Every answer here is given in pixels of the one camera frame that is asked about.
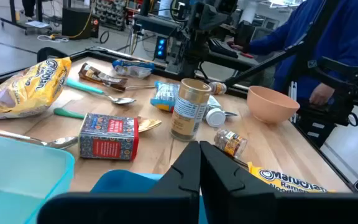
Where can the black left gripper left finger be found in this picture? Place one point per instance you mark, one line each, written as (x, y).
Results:
(154, 208)

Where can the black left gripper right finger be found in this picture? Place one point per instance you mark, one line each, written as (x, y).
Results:
(259, 208)

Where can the yellow Maruchan ramen bag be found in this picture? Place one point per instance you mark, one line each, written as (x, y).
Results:
(26, 90)
(278, 179)

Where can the small glass spice jar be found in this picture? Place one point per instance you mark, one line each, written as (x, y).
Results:
(217, 88)
(230, 143)

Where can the white-cap spice jar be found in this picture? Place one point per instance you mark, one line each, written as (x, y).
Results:
(215, 117)

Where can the blue ramen noodle bag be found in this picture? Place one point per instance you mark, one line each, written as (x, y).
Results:
(165, 95)
(132, 70)

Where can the plain silver spoon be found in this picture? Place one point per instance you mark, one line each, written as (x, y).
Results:
(141, 87)

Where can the brown snack wrapper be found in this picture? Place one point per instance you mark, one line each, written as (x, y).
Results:
(99, 74)

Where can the light translucent plastic bin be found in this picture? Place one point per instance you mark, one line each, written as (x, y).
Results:
(11, 174)

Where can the blue plastic bin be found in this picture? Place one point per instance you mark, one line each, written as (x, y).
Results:
(120, 182)

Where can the smoked paprika tin red lid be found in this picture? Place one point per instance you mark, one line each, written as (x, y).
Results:
(107, 137)

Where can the person's hand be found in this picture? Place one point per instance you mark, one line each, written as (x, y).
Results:
(320, 93)

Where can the black equipment stand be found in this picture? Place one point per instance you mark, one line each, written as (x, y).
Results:
(337, 102)

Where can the computer tower blue lights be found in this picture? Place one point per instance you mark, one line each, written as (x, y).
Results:
(160, 48)

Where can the black keyboard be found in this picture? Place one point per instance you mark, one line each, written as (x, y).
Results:
(222, 48)

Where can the person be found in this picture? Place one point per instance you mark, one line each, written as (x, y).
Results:
(337, 37)

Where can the black chair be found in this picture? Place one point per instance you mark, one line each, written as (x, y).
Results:
(47, 53)

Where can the black speaker cabinet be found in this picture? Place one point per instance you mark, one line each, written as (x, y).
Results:
(76, 23)

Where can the black rolling stand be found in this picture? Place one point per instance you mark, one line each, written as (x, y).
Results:
(12, 11)

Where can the black rig frame strut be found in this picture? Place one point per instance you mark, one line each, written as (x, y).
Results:
(259, 67)

